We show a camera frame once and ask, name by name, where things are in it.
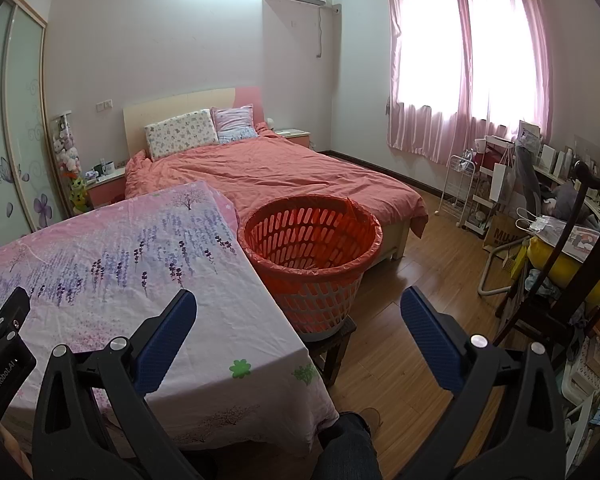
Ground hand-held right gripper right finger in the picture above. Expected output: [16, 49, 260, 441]
[400, 286, 568, 480]

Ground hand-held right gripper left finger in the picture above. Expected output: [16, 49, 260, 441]
[30, 288, 216, 480]

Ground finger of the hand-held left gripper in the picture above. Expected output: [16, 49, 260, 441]
[0, 286, 32, 356]

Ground orange plastic laundry basket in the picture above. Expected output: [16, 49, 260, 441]
[237, 195, 383, 343]

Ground brown shoe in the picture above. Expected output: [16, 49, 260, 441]
[361, 407, 384, 433]

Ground dark wooden stool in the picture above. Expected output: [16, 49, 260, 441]
[305, 317, 358, 386]

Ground pink floral tablecloth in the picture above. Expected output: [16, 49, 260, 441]
[0, 180, 340, 456]

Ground brown paper bag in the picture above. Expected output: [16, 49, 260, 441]
[482, 212, 528, 261]

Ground dark wooden chair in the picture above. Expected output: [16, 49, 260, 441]
[495, 160, 600, 361]

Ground person's jeans leg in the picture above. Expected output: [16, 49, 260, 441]
[320, 412, 383, 480]

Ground yellow-green plush toy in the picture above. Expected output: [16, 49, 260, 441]
[69, 176, 90, 213]

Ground white shelf cart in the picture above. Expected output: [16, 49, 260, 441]
[472, 136, 516, 236]

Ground pink nightstand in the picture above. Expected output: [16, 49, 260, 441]
[274, 129, 312, 150]
[86, 167, 127, 209]

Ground yellow plastic tub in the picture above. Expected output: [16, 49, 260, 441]
[527, 237, 600, 301]

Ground white plastic crate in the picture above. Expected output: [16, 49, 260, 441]
[562, 340, 600, 461]

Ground hanging plush toys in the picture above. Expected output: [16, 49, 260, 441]
[52, 114, 83, 176]

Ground floral glass wardrobe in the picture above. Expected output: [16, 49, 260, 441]
[0, 0, 73, 256]

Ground salmon pink duvet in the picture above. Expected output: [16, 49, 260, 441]
[125, 127, 428, 241]

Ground white floral pillow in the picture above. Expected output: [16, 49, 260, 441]
[144, 107, 220, 162]

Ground pink curtain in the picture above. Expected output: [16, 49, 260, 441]
[455, 0, 553, 165]
[385, 0, 473, 151]

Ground pink striped pillow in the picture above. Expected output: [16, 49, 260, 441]
[211, 105, 258, 145]

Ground beige bed headboard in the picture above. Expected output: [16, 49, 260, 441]
[122, 86, 266, 158]

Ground white conduit pipe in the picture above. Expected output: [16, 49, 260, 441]
[316, 4, 342, 58]

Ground white metal tube frame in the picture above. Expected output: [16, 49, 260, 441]
[477, 245, 521, 297]

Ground beige bed frame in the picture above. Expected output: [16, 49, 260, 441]
[377, 215, 411, 261]

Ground white wire cart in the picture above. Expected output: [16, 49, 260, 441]
[439, 155, 478, 226]

